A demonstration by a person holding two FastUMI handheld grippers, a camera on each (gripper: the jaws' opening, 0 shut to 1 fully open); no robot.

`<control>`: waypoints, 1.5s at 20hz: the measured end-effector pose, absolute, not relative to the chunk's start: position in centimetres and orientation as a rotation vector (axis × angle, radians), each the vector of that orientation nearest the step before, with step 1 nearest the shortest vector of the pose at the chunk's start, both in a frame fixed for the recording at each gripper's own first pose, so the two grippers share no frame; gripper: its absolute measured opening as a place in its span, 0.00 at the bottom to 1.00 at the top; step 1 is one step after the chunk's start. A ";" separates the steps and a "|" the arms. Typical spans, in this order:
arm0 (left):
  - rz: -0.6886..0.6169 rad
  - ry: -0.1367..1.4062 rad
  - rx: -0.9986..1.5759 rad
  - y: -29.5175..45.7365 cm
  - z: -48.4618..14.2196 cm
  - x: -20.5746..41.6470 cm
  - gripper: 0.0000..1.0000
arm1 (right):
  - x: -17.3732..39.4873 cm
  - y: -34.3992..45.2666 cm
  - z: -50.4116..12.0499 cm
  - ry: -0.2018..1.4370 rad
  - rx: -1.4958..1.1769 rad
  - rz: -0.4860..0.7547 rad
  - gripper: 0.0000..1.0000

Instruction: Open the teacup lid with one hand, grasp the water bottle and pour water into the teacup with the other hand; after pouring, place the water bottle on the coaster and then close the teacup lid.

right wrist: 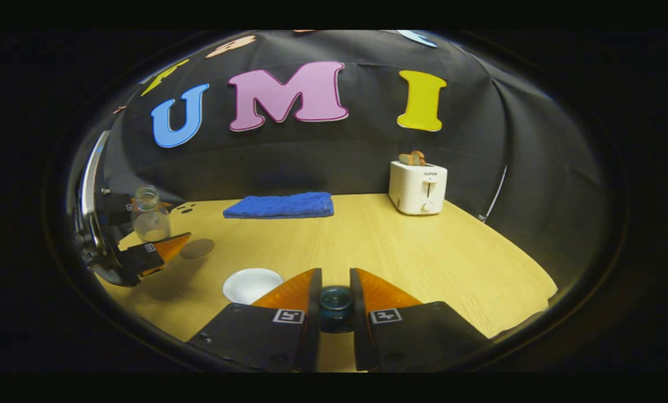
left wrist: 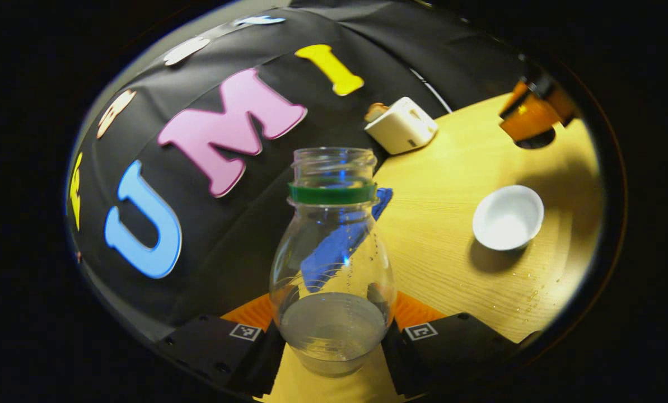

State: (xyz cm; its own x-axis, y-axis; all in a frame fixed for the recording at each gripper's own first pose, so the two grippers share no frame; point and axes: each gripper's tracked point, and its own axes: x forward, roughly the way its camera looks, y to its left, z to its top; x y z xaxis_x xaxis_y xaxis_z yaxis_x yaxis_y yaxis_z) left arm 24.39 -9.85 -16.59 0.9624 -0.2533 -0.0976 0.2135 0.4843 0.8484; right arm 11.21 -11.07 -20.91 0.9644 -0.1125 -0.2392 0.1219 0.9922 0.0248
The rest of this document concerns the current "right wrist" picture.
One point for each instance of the white-lined teacup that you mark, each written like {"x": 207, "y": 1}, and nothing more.
{"x": 252, "y": 285}

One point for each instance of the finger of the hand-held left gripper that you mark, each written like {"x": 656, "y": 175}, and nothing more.
{"x": 143, "y": 257}
{"x": 115, "y": 208}

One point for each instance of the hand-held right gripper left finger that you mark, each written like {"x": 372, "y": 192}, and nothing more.
{"x": 311, "y": 324}

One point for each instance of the white toaster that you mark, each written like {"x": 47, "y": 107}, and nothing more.
{"x": 415, "y": 187}

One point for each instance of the black backdrop cloth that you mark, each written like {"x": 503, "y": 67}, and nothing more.
{"x": 339, "y": 157}

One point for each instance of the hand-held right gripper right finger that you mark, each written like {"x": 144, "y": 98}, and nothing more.
{"x": 360, "y": 324}

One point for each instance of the round brown coaster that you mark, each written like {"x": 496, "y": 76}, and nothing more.
{"x": 197, "y": 248}

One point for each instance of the brown toast slice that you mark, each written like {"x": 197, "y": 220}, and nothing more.
{"x": 405, "y": 159}
{"x": 419, "y": 157}

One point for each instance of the blue folded towel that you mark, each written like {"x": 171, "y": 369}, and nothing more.
{"x": 280, "y": 205}

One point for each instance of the clear plastic water bottle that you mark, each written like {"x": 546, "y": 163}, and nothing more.
{"x": 150, "y": 221}

